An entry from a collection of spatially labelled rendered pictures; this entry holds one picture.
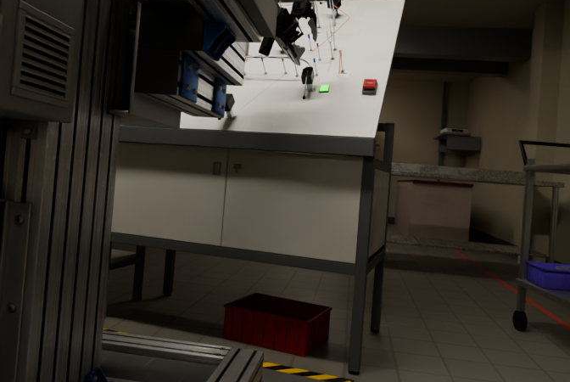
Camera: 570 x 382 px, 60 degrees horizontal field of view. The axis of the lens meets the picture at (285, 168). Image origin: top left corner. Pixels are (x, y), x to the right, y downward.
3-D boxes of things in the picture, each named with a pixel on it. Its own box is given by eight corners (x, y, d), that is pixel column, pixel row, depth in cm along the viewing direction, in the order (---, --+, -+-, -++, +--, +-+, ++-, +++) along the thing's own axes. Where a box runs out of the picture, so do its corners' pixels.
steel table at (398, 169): (557, 283, 401) (565, 171, 403) (338, 261, 427) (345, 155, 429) (528, 269, 469) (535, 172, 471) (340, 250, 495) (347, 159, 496)
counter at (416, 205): (437, 228, 866) (440, 183, 867) (469, 246, 623) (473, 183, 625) (393, 224, 876) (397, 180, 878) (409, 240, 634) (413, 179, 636)
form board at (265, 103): (106, 127, 216) (104, 124, 215) (194, 8, 281) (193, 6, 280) (375, 141, 179) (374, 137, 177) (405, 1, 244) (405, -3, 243)
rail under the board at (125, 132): (372, 156, 176) (374, 138, 176) (101, 140, 214) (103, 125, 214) (375, 157, 182) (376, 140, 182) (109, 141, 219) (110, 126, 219)
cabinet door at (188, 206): (220, 246, 198) (227, 148, 199) (107, 231, 215) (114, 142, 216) (222, 245, 200) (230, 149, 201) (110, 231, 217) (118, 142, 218)
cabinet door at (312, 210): (354, 264, 180) (362, 157, 181) (220, 246, 197) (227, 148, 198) (355, 263, 183) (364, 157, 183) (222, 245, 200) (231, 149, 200)
